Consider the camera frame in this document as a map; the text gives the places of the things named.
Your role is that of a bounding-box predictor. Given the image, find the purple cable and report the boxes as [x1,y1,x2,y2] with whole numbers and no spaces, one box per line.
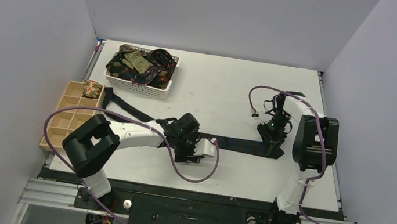
[230,83,353,224]
[29,100,225,224]

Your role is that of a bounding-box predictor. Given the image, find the pile of patterned ties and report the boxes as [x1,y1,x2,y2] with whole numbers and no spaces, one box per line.
[105,44,178,89]

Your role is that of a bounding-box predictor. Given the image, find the white perforated plastic basket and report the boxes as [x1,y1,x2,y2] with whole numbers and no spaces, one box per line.
[104,44,179,99]

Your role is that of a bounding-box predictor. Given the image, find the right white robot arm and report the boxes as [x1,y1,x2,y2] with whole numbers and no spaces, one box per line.
[257,92,340,224]

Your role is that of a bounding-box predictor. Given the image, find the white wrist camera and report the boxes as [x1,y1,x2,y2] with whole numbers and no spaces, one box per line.
[194,138,216,158]
[251,109,259,118]

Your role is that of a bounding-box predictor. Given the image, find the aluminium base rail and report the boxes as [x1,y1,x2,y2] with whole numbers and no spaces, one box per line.
[17,175,366,224]

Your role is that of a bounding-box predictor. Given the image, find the blue brown striped tie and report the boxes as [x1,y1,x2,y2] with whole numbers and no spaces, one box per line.
[102,87,285,160]

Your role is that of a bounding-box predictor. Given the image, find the rolled floral tie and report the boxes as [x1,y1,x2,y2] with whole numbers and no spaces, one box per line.
[82,80,104,99]

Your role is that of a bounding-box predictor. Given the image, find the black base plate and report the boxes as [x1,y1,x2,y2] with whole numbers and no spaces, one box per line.
[32,166,347,224]

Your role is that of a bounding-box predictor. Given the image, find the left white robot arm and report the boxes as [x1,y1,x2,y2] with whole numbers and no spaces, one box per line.
[62,113,216,210]

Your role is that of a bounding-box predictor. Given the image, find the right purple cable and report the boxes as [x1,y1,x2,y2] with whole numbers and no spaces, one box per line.
[230,83,353,224]

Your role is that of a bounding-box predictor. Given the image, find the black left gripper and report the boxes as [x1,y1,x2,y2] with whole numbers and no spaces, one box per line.
[172,131,204,164]

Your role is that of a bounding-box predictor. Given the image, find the wooden compartment tray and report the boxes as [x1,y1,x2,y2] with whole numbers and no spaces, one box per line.
[47,81,104,152]

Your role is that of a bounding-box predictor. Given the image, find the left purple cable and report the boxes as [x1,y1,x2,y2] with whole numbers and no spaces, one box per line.
[29,100,225,224]

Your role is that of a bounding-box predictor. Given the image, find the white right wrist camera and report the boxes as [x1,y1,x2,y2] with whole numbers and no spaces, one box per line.
[251,109,259,118]

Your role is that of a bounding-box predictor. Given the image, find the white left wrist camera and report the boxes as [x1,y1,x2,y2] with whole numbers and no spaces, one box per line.
[194,138,216,158]

